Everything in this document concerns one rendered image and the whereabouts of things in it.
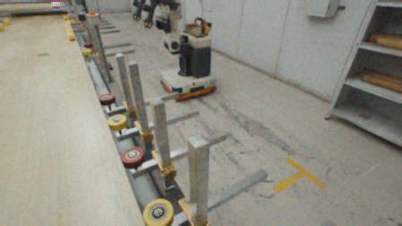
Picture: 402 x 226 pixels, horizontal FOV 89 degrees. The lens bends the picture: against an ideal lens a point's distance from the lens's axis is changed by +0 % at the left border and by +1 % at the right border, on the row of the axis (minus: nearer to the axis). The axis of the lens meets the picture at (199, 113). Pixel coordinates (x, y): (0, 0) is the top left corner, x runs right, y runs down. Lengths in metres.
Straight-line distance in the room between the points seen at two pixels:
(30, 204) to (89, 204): 0.17
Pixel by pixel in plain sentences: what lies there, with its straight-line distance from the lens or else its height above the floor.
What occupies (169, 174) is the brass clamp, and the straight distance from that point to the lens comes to 0.78.
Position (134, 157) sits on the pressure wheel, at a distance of 0.76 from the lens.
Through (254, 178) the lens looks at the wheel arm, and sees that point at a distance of 0.80.
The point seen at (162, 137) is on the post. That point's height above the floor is 0.98.
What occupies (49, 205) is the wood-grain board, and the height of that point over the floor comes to 0.90.
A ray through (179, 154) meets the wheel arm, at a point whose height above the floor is 0.83.
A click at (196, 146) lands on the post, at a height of 1.14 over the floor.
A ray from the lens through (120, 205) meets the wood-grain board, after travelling 0.65.
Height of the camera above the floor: 1.42
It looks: 33 degrees down
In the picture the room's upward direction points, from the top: straight up
